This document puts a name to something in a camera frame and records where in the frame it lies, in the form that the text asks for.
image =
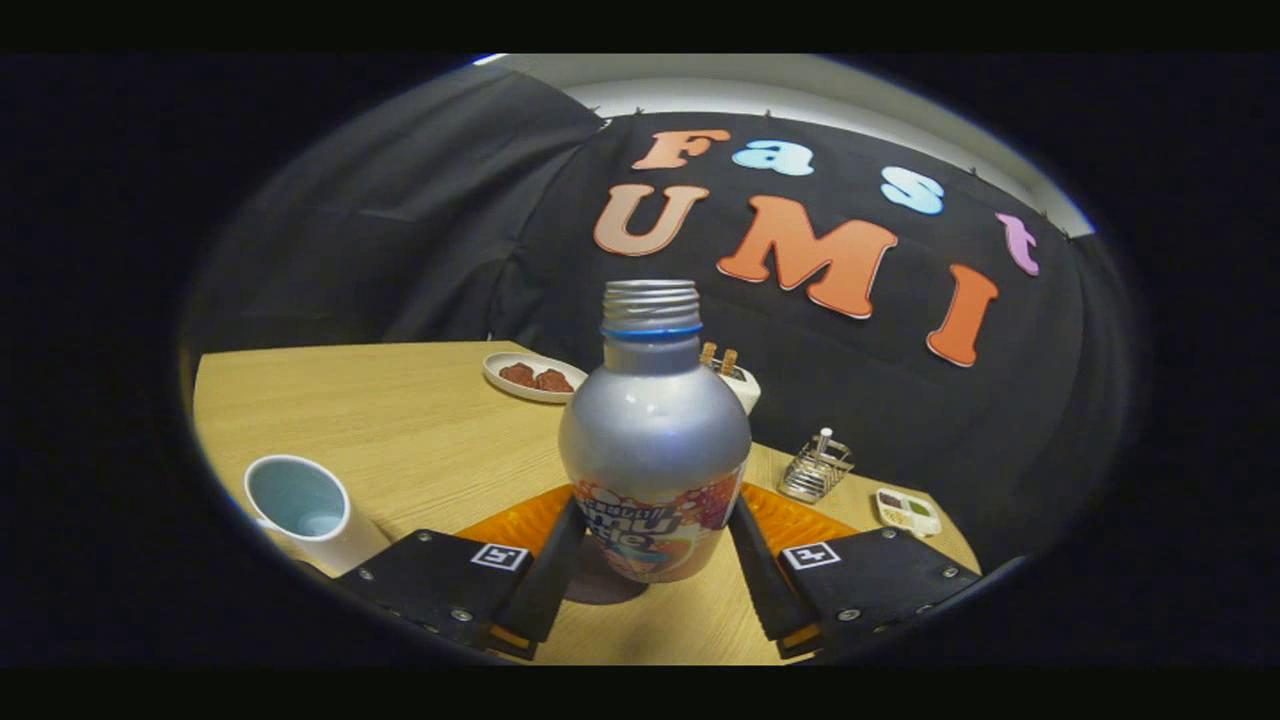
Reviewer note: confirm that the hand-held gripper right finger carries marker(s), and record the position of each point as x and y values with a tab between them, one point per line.
765	590

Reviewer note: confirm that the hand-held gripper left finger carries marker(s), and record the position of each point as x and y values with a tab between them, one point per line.
550	580

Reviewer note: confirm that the brown round coaster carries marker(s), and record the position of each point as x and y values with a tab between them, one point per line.
600	592

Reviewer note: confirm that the silver juice bottle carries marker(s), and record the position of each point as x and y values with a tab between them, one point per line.
655	440

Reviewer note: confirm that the white cup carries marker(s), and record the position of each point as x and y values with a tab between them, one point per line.
335	545

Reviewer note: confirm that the small white spoon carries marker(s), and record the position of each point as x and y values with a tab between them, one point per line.
825	440

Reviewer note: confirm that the white divided snack tray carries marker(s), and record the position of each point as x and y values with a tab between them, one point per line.
925	522

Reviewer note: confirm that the white toaster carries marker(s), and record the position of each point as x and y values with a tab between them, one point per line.
747	395

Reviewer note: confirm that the red-brown food piece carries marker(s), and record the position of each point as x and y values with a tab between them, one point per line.
553	381
517	374

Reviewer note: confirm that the wooden table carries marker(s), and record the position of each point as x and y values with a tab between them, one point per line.
400	430

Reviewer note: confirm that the white round plate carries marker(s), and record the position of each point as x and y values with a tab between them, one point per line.
497	368

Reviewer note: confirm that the toast slice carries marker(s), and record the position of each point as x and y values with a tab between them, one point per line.
729	361
708	354

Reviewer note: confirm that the ceiling light strip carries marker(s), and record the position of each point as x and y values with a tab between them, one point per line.
488	59

